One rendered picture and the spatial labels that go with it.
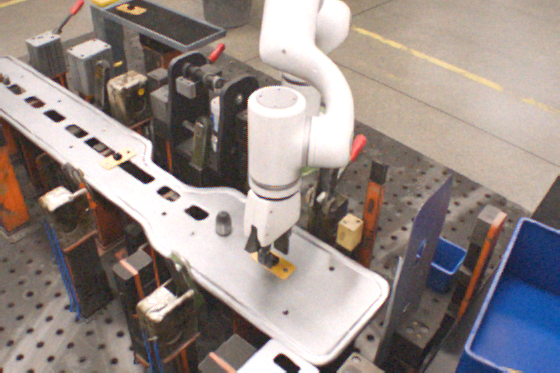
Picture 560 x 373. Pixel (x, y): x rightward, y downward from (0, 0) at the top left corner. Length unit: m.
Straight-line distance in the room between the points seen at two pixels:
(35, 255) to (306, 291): 0.81
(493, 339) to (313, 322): 0.29
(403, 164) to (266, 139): 1.04
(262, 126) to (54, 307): 0.81
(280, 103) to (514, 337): 0.52
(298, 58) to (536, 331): 0.58
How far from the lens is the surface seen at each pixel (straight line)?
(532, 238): 1.00
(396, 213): 1.61
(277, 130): 0.78
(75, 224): 1.19
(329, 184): 1.02
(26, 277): 1.51
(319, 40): 1.51
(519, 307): 1.01
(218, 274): 1.01
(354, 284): 1.01
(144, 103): 1.46
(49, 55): 1.78
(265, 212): 0.88
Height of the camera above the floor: 1.76
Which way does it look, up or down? 38 degrees down
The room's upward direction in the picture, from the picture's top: 2 degrees clockwise
